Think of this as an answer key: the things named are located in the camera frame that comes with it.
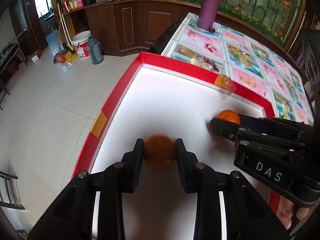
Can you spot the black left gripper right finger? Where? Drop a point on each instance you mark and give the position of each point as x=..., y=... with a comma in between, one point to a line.
x=199, y=178

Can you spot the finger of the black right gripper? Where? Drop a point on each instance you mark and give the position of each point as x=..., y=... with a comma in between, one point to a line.
x=226, y=129
x=266, y=124

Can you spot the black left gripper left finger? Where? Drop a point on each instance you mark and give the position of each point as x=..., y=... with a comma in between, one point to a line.
x=119, y=178

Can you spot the orange tangerine fruit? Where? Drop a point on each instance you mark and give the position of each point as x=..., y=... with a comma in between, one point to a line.
x=159, y=151

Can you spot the right human hand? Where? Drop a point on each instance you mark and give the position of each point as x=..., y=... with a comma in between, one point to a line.
x=285, y=212

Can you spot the colourful fruit print tablecloth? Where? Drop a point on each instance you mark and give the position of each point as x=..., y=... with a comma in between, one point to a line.
x=245, y=61

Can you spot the red white box lid tray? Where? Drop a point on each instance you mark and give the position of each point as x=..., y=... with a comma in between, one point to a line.
x=157, y=94

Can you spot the purple thermos bottle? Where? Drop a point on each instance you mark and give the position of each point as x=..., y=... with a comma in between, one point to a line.
x=207, y=14

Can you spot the yellow broom and dustpan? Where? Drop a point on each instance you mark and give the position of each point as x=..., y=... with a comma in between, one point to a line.
x=66, y=53

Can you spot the grey thermos jug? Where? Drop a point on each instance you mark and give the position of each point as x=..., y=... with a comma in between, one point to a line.
x=95, y=48

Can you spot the white plastic bucket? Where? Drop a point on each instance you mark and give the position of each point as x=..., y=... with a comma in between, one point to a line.
x=80, y=41

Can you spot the dark wooden cabinet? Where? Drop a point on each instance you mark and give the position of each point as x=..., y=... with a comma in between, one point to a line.
x=126, y=27

